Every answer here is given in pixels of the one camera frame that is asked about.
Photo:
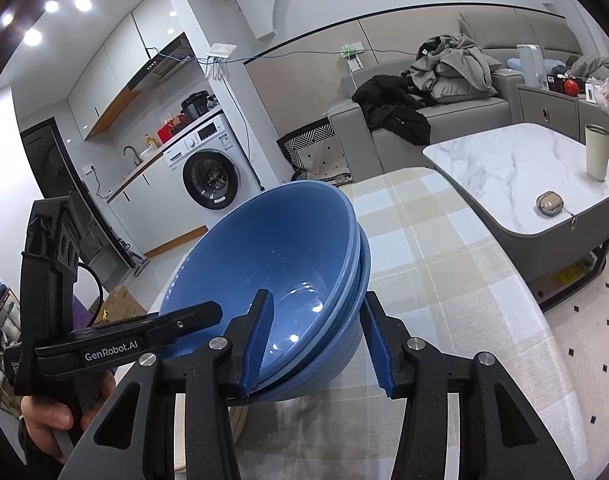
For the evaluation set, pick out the person's left hand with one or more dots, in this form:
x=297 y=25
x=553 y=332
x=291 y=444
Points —
x=44 y=415

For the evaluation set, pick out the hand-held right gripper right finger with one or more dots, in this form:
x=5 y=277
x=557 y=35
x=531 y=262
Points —
x=379 y=350

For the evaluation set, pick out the cream tumbler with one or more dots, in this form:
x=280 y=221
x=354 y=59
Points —
x=598 y=155

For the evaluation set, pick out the grey clothing pile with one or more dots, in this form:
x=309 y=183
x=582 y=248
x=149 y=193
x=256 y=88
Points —
x=454 y=70

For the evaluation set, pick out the red box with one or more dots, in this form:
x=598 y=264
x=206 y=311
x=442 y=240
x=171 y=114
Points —
x=172 y=130

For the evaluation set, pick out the grey side cabinet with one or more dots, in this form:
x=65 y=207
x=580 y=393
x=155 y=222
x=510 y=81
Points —
x=544 y=110

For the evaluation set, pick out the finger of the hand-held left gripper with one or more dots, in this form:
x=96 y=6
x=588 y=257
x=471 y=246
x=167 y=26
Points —
x=194 y=321

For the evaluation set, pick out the patterned cushion chair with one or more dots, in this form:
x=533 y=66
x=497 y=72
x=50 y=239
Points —
x=314 y=155

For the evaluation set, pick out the cardboard box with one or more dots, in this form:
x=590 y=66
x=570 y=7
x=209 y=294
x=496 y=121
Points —
x=119 y=300

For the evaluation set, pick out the grey blanket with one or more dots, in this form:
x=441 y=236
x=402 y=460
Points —
x=594 y=65

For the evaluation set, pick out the yellow bottle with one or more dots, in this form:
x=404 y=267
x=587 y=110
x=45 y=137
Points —
x=149 y=142

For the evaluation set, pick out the black jacket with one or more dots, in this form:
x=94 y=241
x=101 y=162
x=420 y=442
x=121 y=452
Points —
x=394 y=110

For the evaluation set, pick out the black pressure cooker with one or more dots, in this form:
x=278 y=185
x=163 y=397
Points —
x=200 y=106

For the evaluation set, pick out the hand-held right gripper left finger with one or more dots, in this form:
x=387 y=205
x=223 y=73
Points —
x=262 y=340

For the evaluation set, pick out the red round object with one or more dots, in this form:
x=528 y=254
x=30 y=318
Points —
x=571 y=86

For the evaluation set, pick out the cream round plate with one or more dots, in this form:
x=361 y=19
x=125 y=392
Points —
x=239 y=425

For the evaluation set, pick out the white base cabinets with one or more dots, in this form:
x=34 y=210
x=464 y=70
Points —
x=154 y=210

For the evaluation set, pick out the kitchen faucet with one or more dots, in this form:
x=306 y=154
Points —
x=129 y=152

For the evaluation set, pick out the white wall cabinets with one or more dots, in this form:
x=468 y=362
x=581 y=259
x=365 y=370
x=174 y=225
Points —
x=109 y=75

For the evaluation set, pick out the white washing machine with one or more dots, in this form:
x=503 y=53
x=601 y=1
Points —
x=209 y=180

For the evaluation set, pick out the marble coffee table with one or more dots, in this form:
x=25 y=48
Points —
x=509 y=170

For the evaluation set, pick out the brown earbuds case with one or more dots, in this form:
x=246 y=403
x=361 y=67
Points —
x=550 y=202

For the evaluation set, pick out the wall socket charger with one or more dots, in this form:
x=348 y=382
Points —
x=354 y=60

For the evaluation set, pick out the grey sofa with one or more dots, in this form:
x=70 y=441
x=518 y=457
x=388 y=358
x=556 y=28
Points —
x=459 y=125

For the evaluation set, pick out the range hood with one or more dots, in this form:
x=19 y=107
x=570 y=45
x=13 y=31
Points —
x=169 y=60

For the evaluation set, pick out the blue bowl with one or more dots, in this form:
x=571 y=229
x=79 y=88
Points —
x=353 y=285
x=284 y=245
x=334 y=355

